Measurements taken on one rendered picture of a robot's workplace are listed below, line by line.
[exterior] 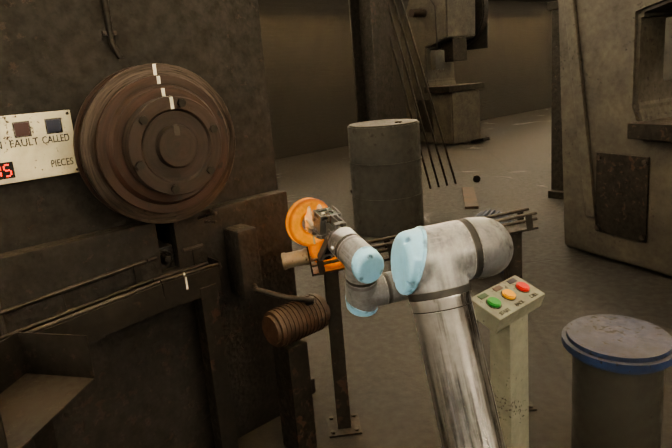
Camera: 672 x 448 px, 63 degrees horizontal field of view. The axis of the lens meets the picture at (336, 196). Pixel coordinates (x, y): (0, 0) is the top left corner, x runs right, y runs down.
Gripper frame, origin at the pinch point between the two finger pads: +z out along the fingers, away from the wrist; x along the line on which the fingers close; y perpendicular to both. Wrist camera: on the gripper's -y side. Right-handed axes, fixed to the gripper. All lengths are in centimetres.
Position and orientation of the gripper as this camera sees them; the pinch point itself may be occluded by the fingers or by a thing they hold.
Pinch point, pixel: (308, 216)
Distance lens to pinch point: 176.8
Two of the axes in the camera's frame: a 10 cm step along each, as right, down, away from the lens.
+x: -8.7, 1.6, -4.7
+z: -4.9, -4.1, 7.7
